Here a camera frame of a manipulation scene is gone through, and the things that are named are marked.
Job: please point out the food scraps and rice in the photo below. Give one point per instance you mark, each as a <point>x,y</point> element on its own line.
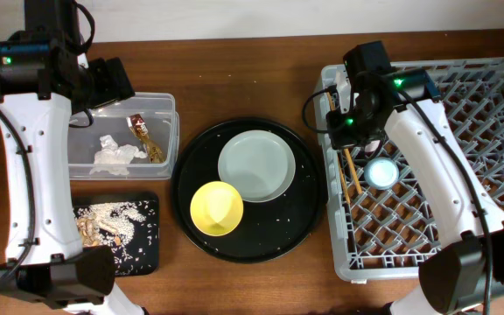
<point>103,223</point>

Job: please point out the light grey plate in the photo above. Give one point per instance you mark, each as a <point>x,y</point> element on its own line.
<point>259,164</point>

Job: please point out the yellow bowl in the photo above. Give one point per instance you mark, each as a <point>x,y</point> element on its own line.
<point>216,209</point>

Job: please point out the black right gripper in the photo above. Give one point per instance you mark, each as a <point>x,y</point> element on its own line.
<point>342,134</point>

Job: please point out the grey plastic dishwasher rack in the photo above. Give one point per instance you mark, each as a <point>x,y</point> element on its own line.
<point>387,234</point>

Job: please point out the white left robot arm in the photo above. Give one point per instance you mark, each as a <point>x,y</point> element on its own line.
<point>45,78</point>

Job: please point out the pink cup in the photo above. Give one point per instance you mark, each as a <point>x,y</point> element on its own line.
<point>371,147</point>

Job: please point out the clear plastic waste bin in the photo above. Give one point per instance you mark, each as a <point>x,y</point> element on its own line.
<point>159,113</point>

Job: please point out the white tissue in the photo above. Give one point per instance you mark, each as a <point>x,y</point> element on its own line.
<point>113,158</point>

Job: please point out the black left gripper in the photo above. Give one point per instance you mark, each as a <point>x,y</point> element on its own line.
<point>115,81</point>

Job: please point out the gold snack wrapper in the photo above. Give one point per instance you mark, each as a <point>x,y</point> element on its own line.
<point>138,127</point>

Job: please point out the black rectangular tray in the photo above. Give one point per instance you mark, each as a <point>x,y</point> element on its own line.
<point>147,258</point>

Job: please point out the wooden chopstick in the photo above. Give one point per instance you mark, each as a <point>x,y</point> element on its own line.
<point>341,173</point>
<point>353,171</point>

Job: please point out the blue cup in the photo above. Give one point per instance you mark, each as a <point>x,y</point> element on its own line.
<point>381,173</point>

